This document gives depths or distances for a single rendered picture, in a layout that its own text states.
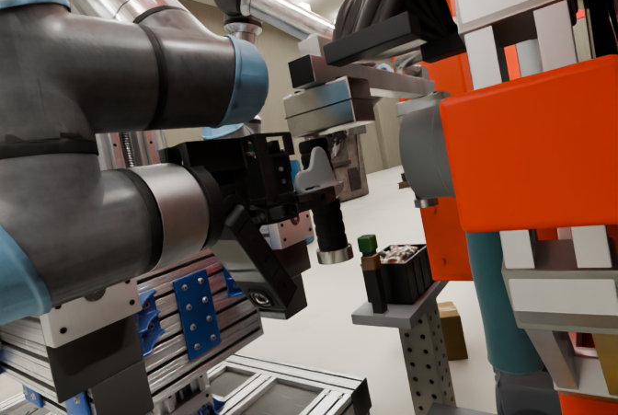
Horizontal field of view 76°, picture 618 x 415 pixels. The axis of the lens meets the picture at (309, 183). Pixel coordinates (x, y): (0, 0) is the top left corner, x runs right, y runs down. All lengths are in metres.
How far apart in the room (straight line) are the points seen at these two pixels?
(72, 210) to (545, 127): 0.24
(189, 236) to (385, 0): 0.27
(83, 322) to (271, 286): 0.40
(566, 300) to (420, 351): 1.04
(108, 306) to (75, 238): 0.48
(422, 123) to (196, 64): 0.33
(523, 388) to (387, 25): 0.70
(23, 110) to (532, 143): 0.25
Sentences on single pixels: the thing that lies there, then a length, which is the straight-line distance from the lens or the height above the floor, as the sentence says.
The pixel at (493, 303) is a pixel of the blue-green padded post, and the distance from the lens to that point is 0.71.
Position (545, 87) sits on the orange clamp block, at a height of 0.88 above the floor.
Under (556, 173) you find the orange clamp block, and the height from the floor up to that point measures 0.84.
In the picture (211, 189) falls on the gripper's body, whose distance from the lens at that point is 0.30.
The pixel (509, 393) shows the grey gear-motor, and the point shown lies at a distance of 0.90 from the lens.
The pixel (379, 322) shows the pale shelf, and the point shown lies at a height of 0.43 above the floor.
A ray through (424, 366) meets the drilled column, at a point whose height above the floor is 0.21.
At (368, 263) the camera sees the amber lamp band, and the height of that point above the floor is 0.59.
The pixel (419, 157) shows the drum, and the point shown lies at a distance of 0.53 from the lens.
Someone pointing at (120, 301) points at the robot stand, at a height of 0.71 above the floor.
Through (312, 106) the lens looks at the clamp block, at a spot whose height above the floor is 0.93.
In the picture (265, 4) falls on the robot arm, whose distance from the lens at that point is 1.13.
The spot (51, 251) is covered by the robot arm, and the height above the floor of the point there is 0.85.
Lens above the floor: 0.86
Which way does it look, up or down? 2 degrees down
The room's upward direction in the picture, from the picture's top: 11 degrees counter-clockwise
